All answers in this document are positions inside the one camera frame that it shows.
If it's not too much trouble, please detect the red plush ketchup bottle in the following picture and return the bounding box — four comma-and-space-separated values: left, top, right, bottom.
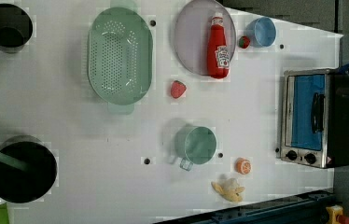
206, 13, 230, 79

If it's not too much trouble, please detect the grey round plate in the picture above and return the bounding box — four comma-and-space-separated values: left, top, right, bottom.
174, 0, 236, 76

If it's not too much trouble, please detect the pink strawberry toy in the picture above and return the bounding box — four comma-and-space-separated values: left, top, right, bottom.
170, 80, 187, 99

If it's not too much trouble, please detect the green measuring cup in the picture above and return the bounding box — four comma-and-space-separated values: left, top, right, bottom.
174, 126, 217, 171

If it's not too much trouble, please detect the orange slice toy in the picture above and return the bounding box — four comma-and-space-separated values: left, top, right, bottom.
235, 158, 251, 175

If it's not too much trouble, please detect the green perforated colander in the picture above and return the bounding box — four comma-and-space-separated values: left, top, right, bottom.
88, 7, 153, 105

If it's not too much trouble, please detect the peeled banana toy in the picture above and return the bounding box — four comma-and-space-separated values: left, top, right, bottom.
211, 178, 244, 203

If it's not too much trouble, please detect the small red strawberry toy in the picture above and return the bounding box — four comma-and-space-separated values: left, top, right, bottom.
238, 35, 250, 49

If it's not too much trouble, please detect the blue cup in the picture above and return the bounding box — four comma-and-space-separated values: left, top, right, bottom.
245, 17, 276, 48

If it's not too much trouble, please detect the silver toaster oven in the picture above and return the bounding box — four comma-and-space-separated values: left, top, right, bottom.
280, 69, 349, 169

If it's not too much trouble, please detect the large black pot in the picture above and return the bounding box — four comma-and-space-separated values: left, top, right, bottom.
0, 135, 58, 203

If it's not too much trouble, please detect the small black pot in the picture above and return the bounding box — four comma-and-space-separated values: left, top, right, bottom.
0, 4, 34, 48

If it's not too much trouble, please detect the yellow red toy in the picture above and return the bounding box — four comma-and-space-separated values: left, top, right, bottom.
326, 205, 349, 224

